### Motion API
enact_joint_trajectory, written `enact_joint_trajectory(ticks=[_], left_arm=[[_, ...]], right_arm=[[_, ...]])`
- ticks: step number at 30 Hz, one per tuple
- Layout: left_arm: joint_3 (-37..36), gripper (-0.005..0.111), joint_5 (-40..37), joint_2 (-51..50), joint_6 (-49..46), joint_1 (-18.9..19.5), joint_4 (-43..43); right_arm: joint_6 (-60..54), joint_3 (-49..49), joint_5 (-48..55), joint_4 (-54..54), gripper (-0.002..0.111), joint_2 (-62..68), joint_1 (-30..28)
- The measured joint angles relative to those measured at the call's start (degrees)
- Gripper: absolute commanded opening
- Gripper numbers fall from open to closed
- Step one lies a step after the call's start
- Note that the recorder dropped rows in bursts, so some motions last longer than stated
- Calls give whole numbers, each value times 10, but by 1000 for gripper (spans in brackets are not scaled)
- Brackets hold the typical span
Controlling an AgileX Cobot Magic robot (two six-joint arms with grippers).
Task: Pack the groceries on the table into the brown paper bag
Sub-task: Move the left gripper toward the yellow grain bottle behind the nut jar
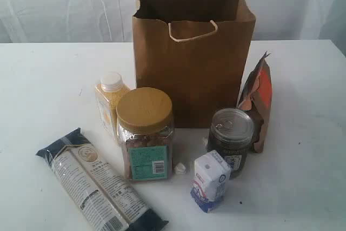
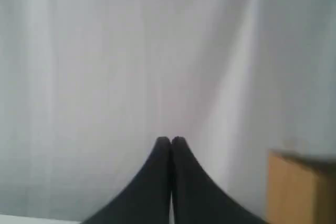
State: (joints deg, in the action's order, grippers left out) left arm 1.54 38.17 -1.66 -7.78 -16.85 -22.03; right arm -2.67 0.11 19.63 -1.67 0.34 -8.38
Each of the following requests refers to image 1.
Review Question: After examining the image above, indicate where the yellow millet plastic bottle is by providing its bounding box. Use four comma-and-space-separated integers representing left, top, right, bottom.
95, 71, 130, 142

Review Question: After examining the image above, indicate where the white paper scrap near jar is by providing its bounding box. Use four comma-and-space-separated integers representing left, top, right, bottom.
202, 137, 208, 148

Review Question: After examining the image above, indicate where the brown paper shopping bag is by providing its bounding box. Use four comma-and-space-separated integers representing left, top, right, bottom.
132, 0, 256, 128

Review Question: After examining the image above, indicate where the dark noodle package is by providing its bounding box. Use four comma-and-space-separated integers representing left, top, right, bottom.
36, 128, 168, 230

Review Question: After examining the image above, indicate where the dark jar with metal lid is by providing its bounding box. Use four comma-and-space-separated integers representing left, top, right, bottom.
207, 108, 255, 179

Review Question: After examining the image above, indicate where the white blue salt packet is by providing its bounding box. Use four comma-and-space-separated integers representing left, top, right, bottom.
190, 150, 231, 213

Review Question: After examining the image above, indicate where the nut jar with gold lid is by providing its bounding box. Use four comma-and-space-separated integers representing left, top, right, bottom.
116, 87, 175, 182

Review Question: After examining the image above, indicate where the brown orange coffee pouch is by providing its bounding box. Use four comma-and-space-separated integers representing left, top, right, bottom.
238, 52, 272, 154

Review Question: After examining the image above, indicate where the white backdrop curtain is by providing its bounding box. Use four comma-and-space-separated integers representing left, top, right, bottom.
1, 0, 345, 43

